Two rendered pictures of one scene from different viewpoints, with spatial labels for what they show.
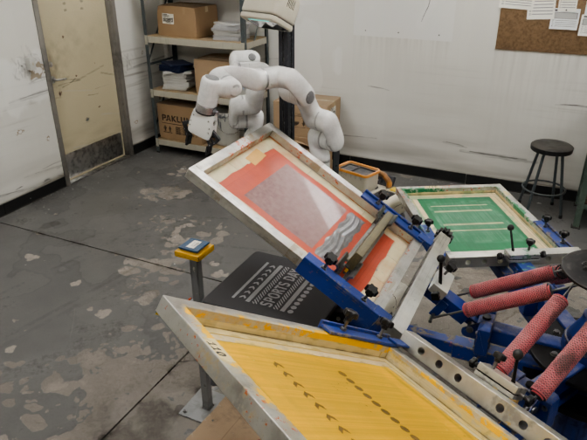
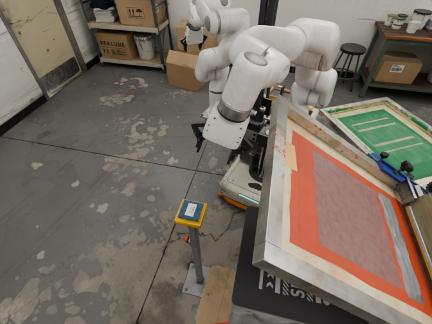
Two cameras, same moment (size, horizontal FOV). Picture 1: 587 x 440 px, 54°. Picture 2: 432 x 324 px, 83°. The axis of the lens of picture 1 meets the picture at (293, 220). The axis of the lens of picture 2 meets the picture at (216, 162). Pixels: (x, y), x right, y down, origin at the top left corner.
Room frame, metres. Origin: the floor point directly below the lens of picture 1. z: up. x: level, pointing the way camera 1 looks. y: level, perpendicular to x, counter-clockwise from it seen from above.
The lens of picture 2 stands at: (1.64, 0.47, 1.96)
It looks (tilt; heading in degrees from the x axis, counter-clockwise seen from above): 46 degrees down; 348
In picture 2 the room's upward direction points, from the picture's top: straight up
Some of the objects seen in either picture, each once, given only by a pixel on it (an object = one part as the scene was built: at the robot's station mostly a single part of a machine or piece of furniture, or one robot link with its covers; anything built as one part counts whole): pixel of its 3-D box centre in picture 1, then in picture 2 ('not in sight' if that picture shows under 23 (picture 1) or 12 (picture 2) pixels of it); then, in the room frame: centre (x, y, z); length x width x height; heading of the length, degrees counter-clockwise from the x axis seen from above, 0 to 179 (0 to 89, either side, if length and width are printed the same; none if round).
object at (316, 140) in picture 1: (321, 144); (303, 98); (2.50, -0.13, 1.37); 0.13 x 0.10 x 0.16; 45
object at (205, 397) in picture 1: (201, 333); (196, 253); (2.29, 0.45, 0.48); 0.22 x 0.22 x 0.96; 65
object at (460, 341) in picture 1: (401, 332); not in sight; (1.76, -0.40, 0.89); 1.24 x 0.06 x 0.06; 65
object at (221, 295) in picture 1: (282, 287); (298, 260); (1.97, 0.04, 0.95); 0.48 x 0.44 x 0.01; 65
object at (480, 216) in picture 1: (487, 217); (423, 143); (2.40, -0.89, 1.05); 1.08 x 0.61 x 0.23; 5
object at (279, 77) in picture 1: (286, 86); (310, 48); (2.32, 0.03, 1.67); 0.21 x 0.15 x 0.16; 135
